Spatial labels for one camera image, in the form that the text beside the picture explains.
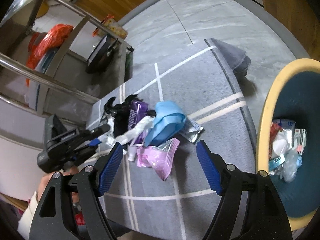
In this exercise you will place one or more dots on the green white medicine box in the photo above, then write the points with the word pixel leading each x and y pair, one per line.
pixel 299 140

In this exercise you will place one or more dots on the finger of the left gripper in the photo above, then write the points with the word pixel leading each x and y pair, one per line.
pixel 95 133
pixel 92 146

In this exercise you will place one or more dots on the light blue plastic wrapper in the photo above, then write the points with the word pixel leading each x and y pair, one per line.
pixel 169 120

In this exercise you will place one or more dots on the blue bin with yellow rim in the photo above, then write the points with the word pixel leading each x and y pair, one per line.
pixel 294 95

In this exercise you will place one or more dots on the black baking tray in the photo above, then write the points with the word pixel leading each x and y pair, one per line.
pixel 102 56

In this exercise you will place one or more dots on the white tissue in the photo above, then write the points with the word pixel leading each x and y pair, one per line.
pixel 144 124

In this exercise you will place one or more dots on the purple snack wrapper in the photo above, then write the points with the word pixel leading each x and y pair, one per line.
pixel 138 110

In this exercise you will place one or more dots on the black plastic bag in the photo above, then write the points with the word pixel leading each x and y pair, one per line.
pixel 120 112

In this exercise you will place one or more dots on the blue white wet-wipes pack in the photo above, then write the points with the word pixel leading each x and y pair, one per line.
pixel 281 137

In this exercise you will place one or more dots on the pink plastic wrapper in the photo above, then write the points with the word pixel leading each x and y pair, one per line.
pixel 159 158

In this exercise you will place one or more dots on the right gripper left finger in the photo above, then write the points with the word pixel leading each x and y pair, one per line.
pixel 54 217

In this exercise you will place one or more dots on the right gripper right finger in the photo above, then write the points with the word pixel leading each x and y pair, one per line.
pixel 265 216

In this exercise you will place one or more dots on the red plastic bag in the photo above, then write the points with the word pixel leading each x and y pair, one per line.
pixel 53 39

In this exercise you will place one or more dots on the silver foil sachet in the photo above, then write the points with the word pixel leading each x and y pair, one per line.
pixel 191 131

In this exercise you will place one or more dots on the orange lidded snack jar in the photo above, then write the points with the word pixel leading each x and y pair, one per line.
pixel 111 24

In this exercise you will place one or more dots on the stainless steel shelf rack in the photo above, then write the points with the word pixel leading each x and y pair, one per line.
pixel 59 84

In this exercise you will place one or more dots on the clear plastic bottle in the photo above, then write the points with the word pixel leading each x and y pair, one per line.
pixel 293 161

